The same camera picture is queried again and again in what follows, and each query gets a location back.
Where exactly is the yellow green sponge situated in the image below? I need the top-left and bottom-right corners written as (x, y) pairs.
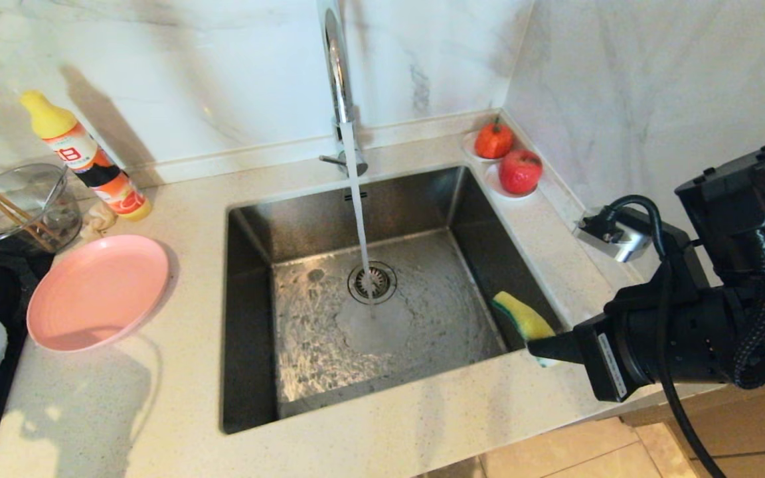
top-left (492, 291), bottom-right (559, 368)

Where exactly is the pink plate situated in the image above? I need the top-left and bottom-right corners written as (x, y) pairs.
top-left (26, 234), bottom-right (170, 352)

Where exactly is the orange dish soap bottle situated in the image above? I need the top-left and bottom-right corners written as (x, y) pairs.
top-left (20, 90), bottom-right (153, 222)

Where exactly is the stainless steel sink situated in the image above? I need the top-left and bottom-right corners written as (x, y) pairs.
top-left (222, 166), bottom-right (568, 434)

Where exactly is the wooden cabinet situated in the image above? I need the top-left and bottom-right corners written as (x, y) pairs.
top-left (620, 382), bottom-right (765, 478)

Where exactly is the small white dish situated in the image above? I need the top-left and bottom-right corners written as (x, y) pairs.
top-left (461, 131), bottom-right (515, 165)
top-left (485, 164), bottom-right (539, 200)

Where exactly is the red toy apple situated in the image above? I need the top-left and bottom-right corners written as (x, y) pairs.
top-left (498, 150), bottom-right (544, 197)

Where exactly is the metal drain strainer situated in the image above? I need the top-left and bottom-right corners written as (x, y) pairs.
top-left (347, 262), bottom-right (398, 306)

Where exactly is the orange toy pumpkin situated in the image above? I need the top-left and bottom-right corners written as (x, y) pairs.
top-left (474, 118), bottom-right (515, 161)

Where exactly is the chrome faucet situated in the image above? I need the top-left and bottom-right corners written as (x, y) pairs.
top-left (311, 0), bottom-right (369, 179)

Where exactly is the crumpled beige rag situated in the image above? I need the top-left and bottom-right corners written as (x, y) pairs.
top-left (80, 201), bottom-right (118, 241)

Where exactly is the clear glass bowl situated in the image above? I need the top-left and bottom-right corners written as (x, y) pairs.
top-left (0, 163), bottom-right (83, 256)

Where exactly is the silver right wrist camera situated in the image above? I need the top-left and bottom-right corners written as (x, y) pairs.
top-left (572, 207), bottom-right (652, 264)

